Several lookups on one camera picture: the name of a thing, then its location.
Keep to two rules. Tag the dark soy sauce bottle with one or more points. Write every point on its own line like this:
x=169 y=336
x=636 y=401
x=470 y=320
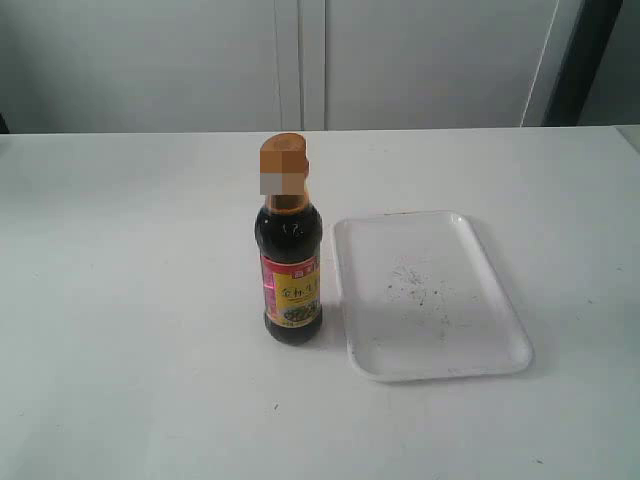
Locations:
x=288 y=230

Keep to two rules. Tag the white rectangular plastic tray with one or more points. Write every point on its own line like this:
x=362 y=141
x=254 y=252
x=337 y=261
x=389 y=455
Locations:
x=421 y=301

